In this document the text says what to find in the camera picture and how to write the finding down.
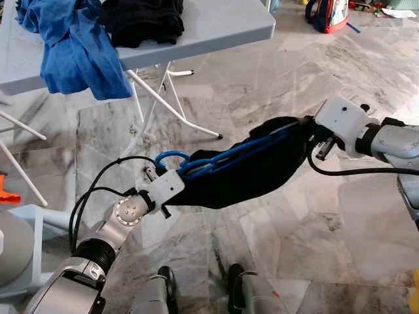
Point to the blue plastic hanger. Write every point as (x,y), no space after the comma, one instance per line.
(171,157)
(222,160)

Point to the dark navy garment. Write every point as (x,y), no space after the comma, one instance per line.
(144,19)
(262,170)

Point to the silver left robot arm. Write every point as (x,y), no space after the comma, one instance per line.
(121,219)

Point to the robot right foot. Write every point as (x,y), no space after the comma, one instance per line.
(252,294)

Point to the pale plastic laundry basket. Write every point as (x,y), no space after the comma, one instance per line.
(39,222)

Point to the orange cloth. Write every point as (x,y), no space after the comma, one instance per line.
(6,193)

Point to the pale plastic folding table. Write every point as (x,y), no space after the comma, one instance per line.
(216,26)

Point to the blue shirt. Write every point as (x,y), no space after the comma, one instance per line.
(78,52)

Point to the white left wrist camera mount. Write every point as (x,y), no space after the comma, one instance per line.
(167,186)

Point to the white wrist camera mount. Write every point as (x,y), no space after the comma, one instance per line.
(167,186)
(340,121)

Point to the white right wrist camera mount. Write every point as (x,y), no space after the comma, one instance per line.
(340,121)

